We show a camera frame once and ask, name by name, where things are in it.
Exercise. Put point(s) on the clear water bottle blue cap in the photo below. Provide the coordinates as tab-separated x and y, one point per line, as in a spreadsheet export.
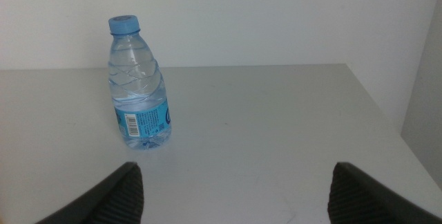
138	96

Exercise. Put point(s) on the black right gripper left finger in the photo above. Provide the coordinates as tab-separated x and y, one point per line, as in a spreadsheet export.
117	200

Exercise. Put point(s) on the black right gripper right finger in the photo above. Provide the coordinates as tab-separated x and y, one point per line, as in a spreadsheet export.
359	200

